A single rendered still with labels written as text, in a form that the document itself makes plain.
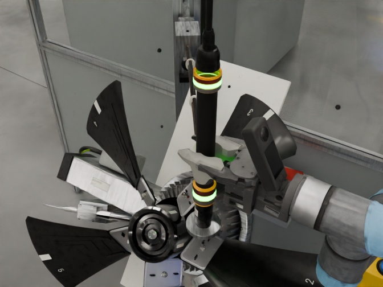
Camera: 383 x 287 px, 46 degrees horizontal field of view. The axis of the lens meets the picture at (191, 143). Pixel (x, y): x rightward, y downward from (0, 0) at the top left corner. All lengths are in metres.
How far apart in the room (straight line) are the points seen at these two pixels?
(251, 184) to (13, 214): 2.17
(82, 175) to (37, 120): 2.17
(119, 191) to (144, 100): 0.78
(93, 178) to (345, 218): 0.74
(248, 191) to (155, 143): 1.31
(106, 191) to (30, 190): 1.69
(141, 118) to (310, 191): 1.36
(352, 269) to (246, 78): 0.60
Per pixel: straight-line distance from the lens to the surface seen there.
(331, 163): 1.62
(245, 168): 0.74
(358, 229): 0.70
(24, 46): 4.39
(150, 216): 0.97
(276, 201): 0.76
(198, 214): 0.88
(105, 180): 1.22
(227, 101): 1.20
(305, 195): 0.71
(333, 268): 0.78
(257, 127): 0.68
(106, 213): 1.17
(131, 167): 1.02
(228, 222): 1.11
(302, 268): 0.96
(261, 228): 2.01
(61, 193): 2.81
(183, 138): 1.23
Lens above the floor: 1.98
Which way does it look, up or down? 41 degrees down
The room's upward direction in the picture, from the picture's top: straight up
